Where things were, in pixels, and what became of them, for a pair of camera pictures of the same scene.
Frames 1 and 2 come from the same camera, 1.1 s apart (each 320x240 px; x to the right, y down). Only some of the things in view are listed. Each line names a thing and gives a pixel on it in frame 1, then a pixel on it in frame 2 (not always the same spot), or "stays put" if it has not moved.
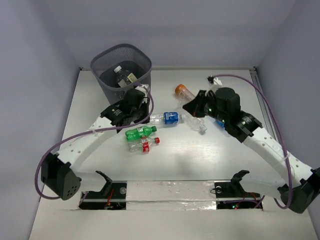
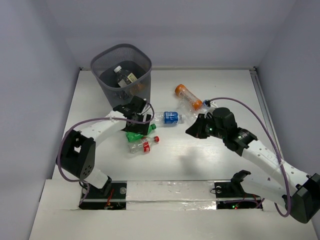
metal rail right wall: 267,118 stays put
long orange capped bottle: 182,91 stays put
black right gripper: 194,107 to 196,129
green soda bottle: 136,133 stays put
